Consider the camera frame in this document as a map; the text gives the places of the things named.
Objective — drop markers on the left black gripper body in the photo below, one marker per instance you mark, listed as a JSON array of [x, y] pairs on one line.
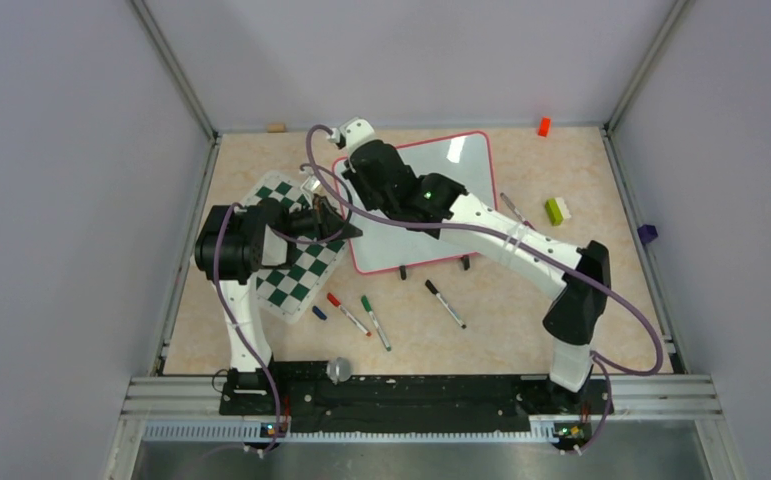
[[309, 221]]

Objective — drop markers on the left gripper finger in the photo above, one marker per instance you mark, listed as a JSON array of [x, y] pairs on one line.
[[339, 233], [328, 215]]

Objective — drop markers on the red marker pen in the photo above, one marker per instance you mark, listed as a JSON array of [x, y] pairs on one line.
[[355, 321]]

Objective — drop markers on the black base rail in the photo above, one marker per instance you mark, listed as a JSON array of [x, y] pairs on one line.
[[304, 399]]

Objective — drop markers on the green marker pen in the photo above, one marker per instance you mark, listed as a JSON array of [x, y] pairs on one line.
[[377, 325]]

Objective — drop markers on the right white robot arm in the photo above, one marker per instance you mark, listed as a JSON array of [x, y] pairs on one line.
[[575, 279]]

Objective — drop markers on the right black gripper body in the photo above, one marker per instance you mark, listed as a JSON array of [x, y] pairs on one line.
[[372, 201]]

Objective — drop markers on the green white chess mat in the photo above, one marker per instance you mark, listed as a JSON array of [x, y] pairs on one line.
[[289, 294]]

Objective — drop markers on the blue marker cap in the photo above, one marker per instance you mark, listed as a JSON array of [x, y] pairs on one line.
[[319, 313]]

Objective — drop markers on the purple marker pen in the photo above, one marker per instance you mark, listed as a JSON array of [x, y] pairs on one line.
[[515, 210]]

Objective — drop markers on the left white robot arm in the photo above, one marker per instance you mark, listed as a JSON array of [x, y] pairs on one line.
[[237, 242]]

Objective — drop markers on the black whiteboard stand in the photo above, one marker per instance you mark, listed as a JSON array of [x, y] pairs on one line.
[[461, 263]]

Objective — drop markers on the purple toy block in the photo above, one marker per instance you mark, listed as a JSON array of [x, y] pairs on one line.
[[647, 233]]

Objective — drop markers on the green white toy brick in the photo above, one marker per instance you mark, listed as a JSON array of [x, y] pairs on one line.
[[557, 211]]

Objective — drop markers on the small wooden block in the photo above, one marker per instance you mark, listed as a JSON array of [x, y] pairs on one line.
[[276, 128]]

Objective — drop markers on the orange toy block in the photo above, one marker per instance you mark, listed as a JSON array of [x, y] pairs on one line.
[[544, 127]]

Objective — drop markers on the pink framed whiteboard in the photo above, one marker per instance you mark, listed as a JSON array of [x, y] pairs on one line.
[[464, 158]]

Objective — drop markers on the black marker pen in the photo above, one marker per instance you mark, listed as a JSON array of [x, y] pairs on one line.
[[438, 295]]

